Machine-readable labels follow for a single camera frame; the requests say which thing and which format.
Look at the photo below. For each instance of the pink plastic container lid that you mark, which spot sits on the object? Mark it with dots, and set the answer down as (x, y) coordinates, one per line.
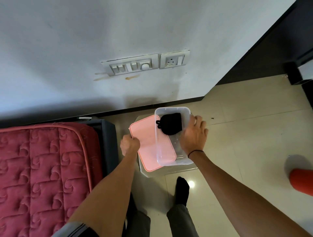
(144, 141)

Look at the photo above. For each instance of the red round object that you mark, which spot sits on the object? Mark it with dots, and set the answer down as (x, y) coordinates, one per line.
(303, 182)

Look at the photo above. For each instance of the person's right forearm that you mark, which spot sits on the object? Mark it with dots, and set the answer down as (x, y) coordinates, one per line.
(234, 190)

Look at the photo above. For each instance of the person's left forearm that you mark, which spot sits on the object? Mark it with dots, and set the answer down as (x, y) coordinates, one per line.
(107, 188)

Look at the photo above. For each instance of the white wall socket panel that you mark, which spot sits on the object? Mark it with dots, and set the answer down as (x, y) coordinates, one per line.
(174, 59)

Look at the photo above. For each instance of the person's left fingers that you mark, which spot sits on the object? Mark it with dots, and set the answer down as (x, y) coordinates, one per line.
(134, 140)

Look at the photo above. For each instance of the small white stool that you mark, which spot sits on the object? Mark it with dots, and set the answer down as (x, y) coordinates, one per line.
(168, 170)

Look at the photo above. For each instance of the white wall switch panel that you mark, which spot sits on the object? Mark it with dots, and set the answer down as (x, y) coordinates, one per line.
(133, 65)

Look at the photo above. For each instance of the grey striped sleeve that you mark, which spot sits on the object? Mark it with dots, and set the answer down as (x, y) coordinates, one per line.
(75, 230)

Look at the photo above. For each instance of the dark wooden door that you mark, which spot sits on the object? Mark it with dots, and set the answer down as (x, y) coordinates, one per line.
(269, 39)

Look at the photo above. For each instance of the red quilted mattress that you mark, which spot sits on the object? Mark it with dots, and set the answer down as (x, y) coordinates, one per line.
(41, 171)

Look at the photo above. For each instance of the black sock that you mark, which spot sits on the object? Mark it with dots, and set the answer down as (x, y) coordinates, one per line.
(182, 191)

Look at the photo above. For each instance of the dark grey bed frame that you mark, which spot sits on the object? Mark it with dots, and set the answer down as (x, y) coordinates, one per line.
(108, 141)

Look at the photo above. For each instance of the black wristband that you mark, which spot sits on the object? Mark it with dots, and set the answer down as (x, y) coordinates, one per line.
(195, 151)

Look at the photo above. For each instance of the grey left trouser leg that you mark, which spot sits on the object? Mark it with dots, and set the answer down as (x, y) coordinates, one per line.
(138, 222)

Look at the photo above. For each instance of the person's right hand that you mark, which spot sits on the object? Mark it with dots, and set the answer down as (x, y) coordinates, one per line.
(193, 138)

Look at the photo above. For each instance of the grey right trouser leg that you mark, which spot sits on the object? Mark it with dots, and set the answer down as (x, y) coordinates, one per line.
(182, 222)

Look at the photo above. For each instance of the person's right fingers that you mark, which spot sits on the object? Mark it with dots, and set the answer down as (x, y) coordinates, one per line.
(199, 123)

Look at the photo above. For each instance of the clear plastic storage container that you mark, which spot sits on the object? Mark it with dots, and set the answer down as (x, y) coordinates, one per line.
(171, 149)

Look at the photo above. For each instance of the grey trouser leg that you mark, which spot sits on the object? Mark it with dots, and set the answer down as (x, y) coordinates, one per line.
(138, 222)
(182, 222)

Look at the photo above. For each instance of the person's left hand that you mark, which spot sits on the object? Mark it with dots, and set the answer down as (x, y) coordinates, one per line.
(129, 146)

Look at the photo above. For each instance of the black furniture block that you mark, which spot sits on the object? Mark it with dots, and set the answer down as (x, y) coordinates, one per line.
(294, 73)

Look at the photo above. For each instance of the black fabric pouch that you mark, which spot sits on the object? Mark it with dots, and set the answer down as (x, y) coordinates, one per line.
(171, 124)

